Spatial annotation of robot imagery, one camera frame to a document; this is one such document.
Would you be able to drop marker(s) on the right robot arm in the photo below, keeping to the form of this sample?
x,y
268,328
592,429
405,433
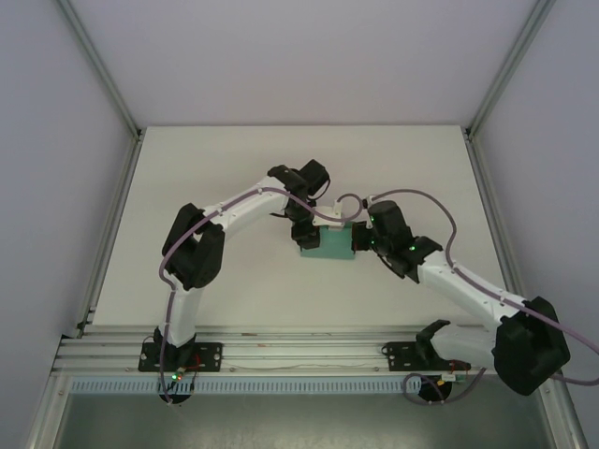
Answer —
x,y
461,295

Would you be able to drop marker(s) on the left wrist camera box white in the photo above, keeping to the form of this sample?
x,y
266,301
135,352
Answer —
x,y
334,214

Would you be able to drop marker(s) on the aluminium frame post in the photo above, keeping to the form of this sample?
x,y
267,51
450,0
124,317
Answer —
x,y
102,70
507,70

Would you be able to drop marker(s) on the teal paper box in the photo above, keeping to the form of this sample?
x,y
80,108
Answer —
x,y
334,246

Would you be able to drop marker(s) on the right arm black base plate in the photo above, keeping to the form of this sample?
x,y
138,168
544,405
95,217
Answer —
x,y
402,355

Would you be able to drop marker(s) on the grey metal sheet panel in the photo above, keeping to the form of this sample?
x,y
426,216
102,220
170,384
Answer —
x,y
299,423

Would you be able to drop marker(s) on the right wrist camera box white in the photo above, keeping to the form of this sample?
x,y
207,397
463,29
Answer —
x,y
368,201

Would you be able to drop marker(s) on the aluminium mounting rail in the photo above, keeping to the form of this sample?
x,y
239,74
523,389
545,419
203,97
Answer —
x,y
299,346

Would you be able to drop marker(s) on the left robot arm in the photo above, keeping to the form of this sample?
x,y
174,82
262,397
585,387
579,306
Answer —
x,y
255,211

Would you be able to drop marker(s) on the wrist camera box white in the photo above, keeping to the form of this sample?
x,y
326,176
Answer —
x,y
334,214
368,201

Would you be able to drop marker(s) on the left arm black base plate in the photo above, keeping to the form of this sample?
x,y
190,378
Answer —
x,y
210,355

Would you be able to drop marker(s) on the aluminium lower frame bar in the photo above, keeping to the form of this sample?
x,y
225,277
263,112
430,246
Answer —
x,y
44,411
566,411

